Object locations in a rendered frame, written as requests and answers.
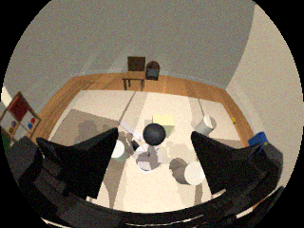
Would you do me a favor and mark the glass french press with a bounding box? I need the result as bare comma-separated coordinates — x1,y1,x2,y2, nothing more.
130,123,166,174

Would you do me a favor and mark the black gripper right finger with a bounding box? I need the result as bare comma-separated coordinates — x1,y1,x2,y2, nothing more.
190,132,262,194

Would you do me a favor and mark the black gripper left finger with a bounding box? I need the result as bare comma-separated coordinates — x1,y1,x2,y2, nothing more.
35,126,119,200

